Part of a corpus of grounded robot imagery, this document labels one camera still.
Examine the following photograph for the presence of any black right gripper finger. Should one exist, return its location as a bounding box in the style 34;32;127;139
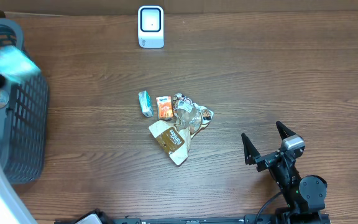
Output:
241;133;260;165
276;121;296;140

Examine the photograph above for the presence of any dried mushroom plastic bag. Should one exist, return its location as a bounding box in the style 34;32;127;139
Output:
149;93;214;166

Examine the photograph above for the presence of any small orange snack packet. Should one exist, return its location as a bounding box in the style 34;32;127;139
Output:
156;96;173;121

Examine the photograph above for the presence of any teal tissue packet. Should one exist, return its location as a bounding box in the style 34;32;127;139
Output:
138;90;154;118

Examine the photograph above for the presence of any teal wet wipes pack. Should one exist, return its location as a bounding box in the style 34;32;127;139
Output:
0;45;41;84

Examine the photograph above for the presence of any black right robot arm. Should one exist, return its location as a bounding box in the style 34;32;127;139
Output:
241;121;331;224

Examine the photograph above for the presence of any white barcode scanner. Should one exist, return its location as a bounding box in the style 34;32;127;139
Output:
137;5;165;49

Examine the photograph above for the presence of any grey plastic mesh basket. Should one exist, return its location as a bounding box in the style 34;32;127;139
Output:
0;17;50;185

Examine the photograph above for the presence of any black cable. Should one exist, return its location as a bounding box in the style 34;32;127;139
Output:
254;190;284;224

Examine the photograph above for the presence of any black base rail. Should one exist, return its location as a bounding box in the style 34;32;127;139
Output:
112;215;331;224

